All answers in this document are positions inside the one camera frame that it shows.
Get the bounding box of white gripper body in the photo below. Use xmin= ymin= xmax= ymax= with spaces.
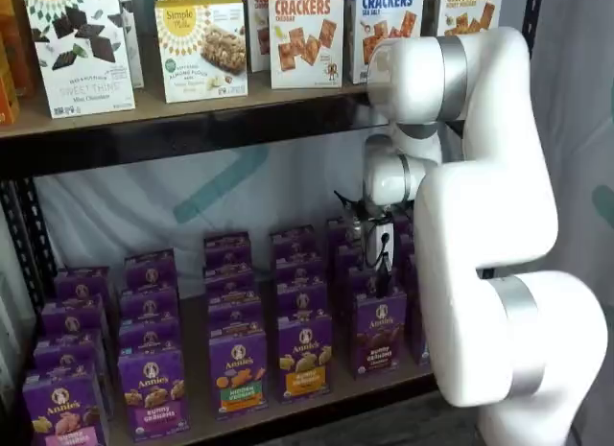
xmin=365 ymin=219 xmax=398 ymax=274

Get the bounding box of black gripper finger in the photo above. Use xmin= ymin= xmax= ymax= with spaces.
xmin=375 ymin=253 xmax=394 ymax=300

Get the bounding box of purple Annie's box brown patch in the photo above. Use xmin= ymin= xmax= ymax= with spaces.
xmin=344 ymin=262 xmax=399 ymax=296
xmin=350 ymin=288 xmax=410 ymax=382
xmin=326 ymin=216 xmax=360 ymax=250
xmin=335 ymin=243 xmax=371 ymax=270

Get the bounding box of purple Annie's box orange patch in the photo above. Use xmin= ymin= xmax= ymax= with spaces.
xmin=275 ymin=282 xmax=332 ymax=323
xmin=273 ymin=255 xmax=324 ymax=290
xmin=276 ymin=315 xmax=335 ymax=406
xmin=269 ymin=225 xmax=317 ymax=263

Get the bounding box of purple Annie's box green patch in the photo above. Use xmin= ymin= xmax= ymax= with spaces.
xmin=202 ymin=230 xmax=252 ymax=270
xmin=207 ymin=329 xmax=270 ymax=422
xmin=202 ymin=264 xmax=258 ymax=301
xmin=206 ymin=295 xmax=266 ymax=338

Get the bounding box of orange pretzel crackers box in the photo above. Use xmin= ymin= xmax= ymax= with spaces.
xmin=246 ymin=0 xmax=272 ymax=75
xmin=268 ymin=0 xmax=345 ymax=90

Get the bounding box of purple Annie's box magenta patch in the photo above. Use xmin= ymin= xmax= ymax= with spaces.
xmin=124 ymin=247 xmax=179 ymax=292
xmin=119 ymin=286 xmax=182 ymax=325
xmin=117 ymin=317 xmax=183 ymax=357
xmin=116 ymin=346 xmax=191 ymax=443

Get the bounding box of blue pretzel crackers box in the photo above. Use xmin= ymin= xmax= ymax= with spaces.
xmin=343 ymin=0 xmax=426 ymax=85

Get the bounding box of yellow pretzel crackers box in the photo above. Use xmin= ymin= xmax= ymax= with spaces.
xmin=437 ymin=0 xmax=505 ymax=37

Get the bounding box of purple Annie's box pink patch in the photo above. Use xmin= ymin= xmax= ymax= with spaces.
xmin=32 ymin=330 xmax=107 ymax=371
xmin=22 ymin=363 xmax=111 ymax=446
xmin=40 ymin=294 xmax=107 ymax=338
xmin=53 ymin=266 xmax=116 ymax=304

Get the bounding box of white Sweet Thins box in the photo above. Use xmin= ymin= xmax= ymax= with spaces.
xmin=116 ymin=0 xmax=146 ymax=90
xmin=20 ymin=0 xmax=137 ymax=121

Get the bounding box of orange snack box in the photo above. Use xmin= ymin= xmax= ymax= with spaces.
xmin=0 ymin=0 xmax=37 ymax=100
xmin=0 ymin=31 xmax=22 ymax=127

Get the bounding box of black metal shelving rack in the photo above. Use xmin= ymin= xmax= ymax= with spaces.
xmin=0 ymin=0 xmax=546 ymax=446

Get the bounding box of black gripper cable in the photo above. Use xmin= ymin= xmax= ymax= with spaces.
xmin=333 ymin=190 xmax=400 ymax=266

